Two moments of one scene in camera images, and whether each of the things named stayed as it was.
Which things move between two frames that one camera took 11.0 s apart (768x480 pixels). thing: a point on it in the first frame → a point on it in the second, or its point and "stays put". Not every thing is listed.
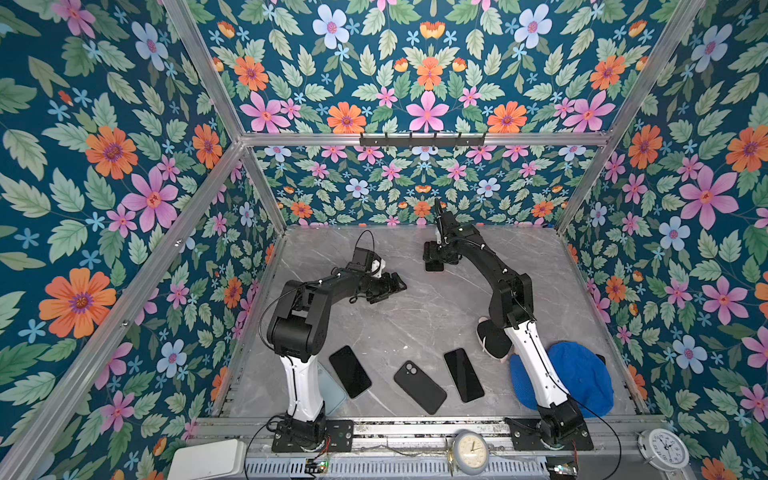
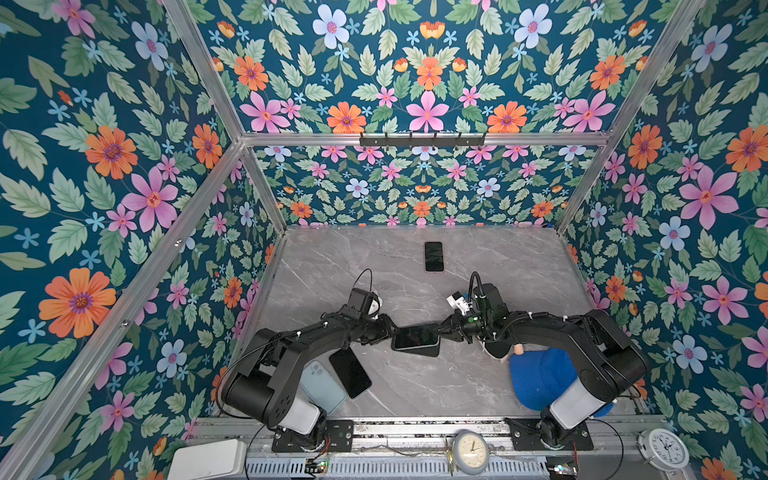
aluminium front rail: [414, 430] stays put
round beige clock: [470, 452] stays put
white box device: [210, 460] stays put
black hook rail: [422, 142] stays put
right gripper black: [429, 252] → [454, 321]
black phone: [349, 371] stays put
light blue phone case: [333, 395] stays put
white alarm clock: [663, 450] stays put
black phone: [463, 375] → [426, 335]
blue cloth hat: [584, 373] stays put
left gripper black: [386, 288] → [386, 329]
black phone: [420, 386] → [429, 348]
